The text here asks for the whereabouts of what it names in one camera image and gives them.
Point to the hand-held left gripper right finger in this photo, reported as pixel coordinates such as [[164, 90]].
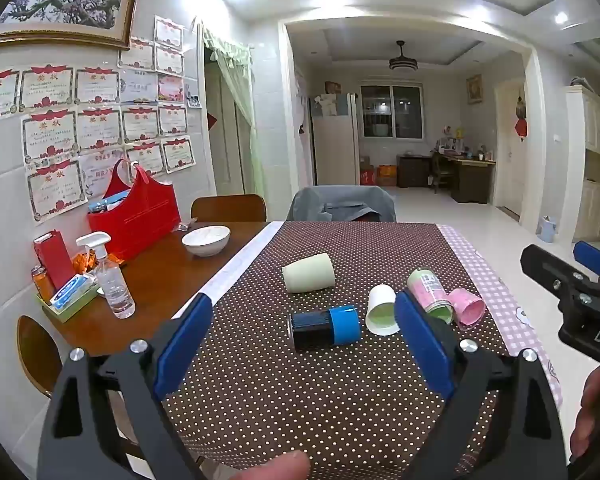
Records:
[[425, 345]]

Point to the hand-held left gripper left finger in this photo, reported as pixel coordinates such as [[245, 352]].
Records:
[[185, 345]]

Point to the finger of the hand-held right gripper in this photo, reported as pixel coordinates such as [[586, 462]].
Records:
[[550, 266], [597, 260]]

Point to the black cup with blue rim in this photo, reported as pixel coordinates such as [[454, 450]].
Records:
[[325, 329]]

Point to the green and pink printed cup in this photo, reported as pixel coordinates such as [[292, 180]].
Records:
[[430, 292]]

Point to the white cup with green inside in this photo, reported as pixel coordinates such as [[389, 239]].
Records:
[[381, 312]]

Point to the pink patterned cup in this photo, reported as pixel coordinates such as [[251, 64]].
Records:
[[467, 310]]

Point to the cream plastic cup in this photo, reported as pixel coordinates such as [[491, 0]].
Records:
[[309, 273]]

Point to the person's right hand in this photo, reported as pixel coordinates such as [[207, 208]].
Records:
[[597, 410]]

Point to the person's left hand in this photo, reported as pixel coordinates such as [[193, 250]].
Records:
[[272, 467]]

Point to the light blue trash bin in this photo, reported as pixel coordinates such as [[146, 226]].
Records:
[[547, 230]]

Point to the pink checkered tablecloth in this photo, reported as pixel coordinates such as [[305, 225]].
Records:
[[500, 290]]

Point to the clear spray bottle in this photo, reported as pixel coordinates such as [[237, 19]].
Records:
[[114, 285]]

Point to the white ceramic bowl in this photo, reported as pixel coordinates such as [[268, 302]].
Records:
[[206, 240]]

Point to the cream door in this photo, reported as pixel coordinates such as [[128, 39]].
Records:
[[509, 160]]

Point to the green tray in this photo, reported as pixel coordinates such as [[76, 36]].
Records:
[[72, 312]]

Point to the dark wooden desk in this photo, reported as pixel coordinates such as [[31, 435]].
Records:
[[472, 177]]

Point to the blue and white tissue pack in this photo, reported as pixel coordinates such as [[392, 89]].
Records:
[[74, 291]]

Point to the brown polka dot tablecloth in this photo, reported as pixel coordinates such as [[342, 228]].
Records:
[[305, 400]]

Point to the orange snack packet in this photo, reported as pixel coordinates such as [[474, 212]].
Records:
[[82, 261]]

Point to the red gift bag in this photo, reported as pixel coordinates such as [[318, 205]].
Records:
[[135, 220]]

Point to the wooden chair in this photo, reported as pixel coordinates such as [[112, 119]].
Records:
[[37, 355], [228, 208]]

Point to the red door ornament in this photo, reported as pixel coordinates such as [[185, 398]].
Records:
[[520, 120]]

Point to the red paper box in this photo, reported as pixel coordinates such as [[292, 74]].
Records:
[[56, 260]]

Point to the orange drink can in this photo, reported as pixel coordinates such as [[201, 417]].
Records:
[[42, 284]]

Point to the chair with grey jacket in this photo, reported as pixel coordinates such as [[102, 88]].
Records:
[[341, 203]]

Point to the red cardboard boxes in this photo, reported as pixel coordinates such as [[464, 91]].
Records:
[[380, 175]]

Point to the white refrigerator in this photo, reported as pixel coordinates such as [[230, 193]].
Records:
[[334, 145]]

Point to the window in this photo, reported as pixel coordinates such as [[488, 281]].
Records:
[[391, 111]]

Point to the black ceiling lamp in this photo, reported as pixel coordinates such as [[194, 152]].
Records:
[[403, 62]]

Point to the green sheer curtain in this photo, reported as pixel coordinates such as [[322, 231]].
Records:
[[240, 90]]

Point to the framed blossom painting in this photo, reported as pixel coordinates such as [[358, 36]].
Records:
[[67, 2]]

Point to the cream wall cabinet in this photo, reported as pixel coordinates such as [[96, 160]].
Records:
[[597, 160]]

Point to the small framed wall picture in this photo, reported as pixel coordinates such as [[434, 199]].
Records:
[[474, 89]]

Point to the wall of award certificates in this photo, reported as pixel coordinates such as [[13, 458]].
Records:
[[100, 125]]

